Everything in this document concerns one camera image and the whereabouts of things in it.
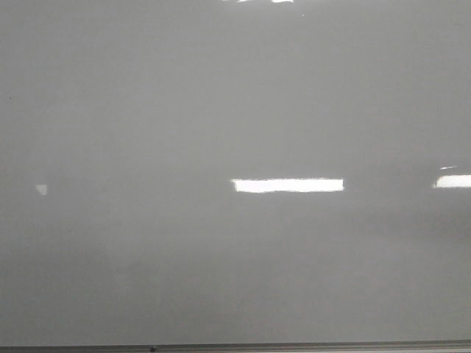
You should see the white glossy whiteboard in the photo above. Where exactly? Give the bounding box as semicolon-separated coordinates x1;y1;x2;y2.
1;1;470;346

